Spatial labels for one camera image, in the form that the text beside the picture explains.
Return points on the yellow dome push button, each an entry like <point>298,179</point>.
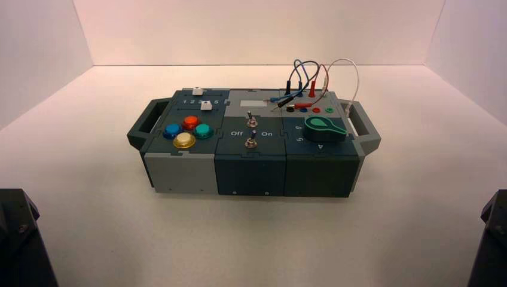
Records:
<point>184,140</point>

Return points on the teal dome push button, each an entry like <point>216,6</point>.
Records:
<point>203,130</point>

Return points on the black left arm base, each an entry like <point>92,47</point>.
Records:
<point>20,245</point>

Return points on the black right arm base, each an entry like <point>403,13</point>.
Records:
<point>491,245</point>

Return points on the pale rectangular display window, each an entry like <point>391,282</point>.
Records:
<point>252,103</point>

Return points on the black banana jack socket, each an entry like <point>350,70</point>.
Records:
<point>291,109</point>

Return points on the red dome push button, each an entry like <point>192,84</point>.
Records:
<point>191,122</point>

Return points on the green banana jack socket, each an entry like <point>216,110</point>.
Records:
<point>328,109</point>

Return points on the blue dome push button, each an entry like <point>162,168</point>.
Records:
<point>172,130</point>

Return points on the red banana jack socket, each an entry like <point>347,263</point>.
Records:
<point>316,110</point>

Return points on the grey and teal control box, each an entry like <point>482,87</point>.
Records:
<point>249,170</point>

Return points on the metal toggle switch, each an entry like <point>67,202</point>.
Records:
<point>251,141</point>
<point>250,119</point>

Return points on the green rotary pointer knob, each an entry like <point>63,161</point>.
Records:
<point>321,130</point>

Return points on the white slider knob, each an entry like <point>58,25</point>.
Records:
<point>197,91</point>
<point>205,105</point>

